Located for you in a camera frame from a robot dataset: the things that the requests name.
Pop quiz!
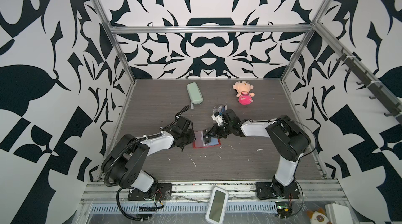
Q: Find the white timer display device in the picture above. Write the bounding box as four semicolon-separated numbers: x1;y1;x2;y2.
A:
205;187;229;224

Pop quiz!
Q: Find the pink plush doll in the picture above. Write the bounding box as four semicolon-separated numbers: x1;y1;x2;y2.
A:
232;81;255;105

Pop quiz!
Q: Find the red card holder wallet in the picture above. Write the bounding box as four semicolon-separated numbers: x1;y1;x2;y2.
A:
193;129;221;149

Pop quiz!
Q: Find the clear plastic card box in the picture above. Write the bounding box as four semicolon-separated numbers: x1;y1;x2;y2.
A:
213;104;227;115

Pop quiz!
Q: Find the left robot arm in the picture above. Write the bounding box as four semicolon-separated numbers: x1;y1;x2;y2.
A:
101;116;195;198

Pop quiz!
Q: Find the white box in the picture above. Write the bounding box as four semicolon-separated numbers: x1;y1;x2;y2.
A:
325;203;354;224

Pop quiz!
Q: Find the black corrugated cable conduit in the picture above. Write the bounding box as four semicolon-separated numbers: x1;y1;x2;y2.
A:
103;104;191;222

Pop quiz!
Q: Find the mint green glasses case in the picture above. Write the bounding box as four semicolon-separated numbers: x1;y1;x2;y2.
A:
186;82;203;104

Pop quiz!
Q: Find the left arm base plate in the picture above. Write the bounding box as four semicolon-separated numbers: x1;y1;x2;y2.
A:
127;183;173;201

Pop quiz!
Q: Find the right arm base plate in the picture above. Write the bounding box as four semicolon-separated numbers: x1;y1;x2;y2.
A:
255;181;301;200

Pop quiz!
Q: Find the white brown plush toy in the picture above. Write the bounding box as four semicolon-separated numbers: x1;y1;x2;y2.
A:
306;208;332;224

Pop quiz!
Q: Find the black coat hook rail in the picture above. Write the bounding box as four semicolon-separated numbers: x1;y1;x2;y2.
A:
336;48;402;124

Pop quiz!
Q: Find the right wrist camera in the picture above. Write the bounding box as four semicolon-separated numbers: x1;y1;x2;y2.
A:
211;112;224;126

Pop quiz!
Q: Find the small green circuit board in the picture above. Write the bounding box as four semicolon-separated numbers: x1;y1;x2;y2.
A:
275;202;293;219

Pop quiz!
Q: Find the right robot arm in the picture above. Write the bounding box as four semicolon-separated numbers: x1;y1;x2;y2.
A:
206;109;311;189

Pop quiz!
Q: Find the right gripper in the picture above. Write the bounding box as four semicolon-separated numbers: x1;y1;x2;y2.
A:
206;124;233;139

